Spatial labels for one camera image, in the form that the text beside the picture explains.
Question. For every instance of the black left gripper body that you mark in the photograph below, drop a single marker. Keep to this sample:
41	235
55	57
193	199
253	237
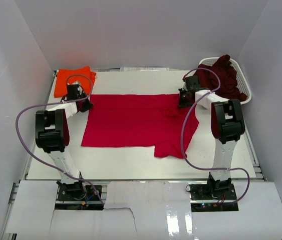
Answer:
86	105

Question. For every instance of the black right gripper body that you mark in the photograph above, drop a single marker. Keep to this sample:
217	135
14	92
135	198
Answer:
183	100

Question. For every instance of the bright red t shirt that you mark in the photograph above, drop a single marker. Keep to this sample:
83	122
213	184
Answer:
129	120

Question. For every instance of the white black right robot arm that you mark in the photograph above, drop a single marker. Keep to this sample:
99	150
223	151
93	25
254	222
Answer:
227	126

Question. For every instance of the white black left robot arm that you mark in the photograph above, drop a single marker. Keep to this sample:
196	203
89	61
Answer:
52	135

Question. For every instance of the orange folded t shirt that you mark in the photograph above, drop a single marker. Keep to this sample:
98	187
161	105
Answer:
63	74

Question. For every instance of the dark maroon t shirt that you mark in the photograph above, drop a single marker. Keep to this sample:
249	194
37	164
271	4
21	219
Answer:
227	75

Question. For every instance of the white plastic laundry basket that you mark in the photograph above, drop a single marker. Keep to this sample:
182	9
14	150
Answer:
242	83

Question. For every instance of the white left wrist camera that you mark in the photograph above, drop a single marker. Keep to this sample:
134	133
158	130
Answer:
77	83

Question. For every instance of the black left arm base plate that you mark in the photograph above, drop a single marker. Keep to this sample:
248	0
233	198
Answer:
85	201

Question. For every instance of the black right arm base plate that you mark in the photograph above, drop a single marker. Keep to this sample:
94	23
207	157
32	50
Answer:
204	202

